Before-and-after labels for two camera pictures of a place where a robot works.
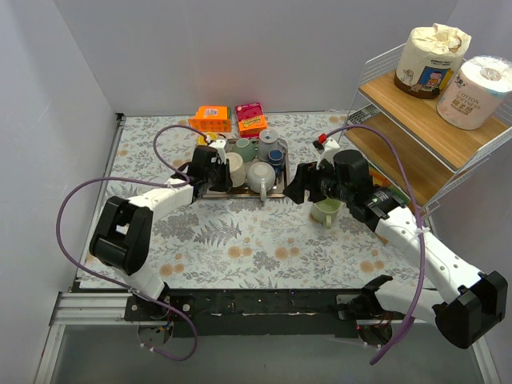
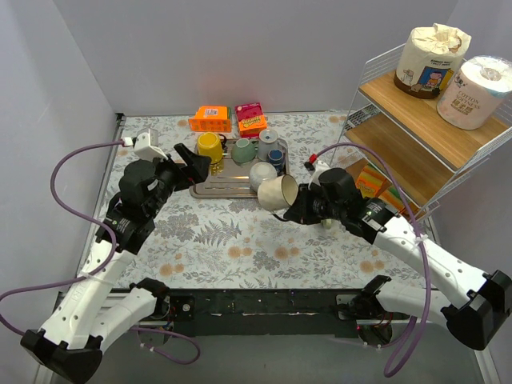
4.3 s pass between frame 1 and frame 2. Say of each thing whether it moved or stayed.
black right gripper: moved
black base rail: stayed
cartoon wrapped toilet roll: stayed
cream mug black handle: moved
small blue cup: stayed
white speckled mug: stayed
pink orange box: stayed
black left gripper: moved
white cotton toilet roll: stayed
